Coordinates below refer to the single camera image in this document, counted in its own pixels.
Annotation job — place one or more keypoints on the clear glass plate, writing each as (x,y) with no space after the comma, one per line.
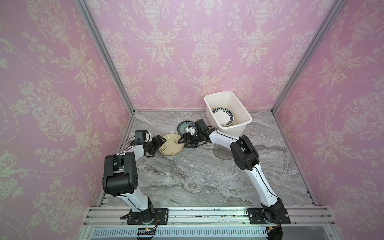
(222,152)

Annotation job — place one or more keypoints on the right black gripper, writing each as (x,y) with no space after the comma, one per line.
(190,138)

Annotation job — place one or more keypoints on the white vented strip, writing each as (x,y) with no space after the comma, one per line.
(170,233)

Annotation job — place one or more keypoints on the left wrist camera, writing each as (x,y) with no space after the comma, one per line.
(142,136)

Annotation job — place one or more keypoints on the white plate red green rim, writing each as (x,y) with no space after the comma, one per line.
(224,116)

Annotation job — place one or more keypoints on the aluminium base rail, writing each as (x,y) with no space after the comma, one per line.
(298,223)

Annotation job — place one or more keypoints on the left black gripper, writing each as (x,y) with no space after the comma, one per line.
(157,145)

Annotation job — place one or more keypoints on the cream plate with plant motif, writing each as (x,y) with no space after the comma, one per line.
(171,147)

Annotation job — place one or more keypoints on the white plastic bin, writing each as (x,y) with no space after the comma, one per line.
(229,101)

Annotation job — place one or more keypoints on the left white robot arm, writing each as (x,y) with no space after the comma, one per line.
(121,180)

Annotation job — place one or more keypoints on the small teal patterned plate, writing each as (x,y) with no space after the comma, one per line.
(183,125)

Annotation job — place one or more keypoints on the aluminium corner post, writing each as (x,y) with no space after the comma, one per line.
(97,37)
(320,33)

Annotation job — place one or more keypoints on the aluminium right corner post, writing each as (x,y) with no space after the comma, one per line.
(320,33)

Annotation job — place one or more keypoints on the aluminium left corner post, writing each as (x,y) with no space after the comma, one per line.
(97,37)

